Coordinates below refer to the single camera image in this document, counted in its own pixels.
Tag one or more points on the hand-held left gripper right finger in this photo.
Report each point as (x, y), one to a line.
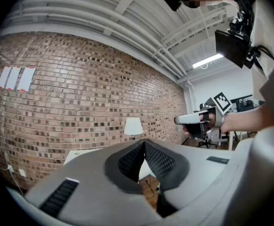
(198, 171)

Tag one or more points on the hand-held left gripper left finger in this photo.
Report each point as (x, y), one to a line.
(89, 187)

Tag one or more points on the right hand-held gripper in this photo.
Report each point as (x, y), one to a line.
(219, 119)

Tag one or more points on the person's right forearm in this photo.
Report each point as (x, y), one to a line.
(245, 121)

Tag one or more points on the person's right hand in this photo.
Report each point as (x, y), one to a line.
(211, 120)

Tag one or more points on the white drain pipe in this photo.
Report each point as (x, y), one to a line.
(191, 95)

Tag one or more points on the white table lamp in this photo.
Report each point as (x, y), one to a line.
(133, 126)

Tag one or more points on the ceiling light bar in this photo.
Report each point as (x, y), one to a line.
(207, 60)

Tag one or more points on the black chest-mounted device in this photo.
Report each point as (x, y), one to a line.
(232, 45)

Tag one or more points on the person's beige shirt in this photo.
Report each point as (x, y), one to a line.
(268, 43)

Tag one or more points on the white wall socket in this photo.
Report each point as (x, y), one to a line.
(22, 172)

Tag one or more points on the white wall power adapter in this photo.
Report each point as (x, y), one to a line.
(10, 168)

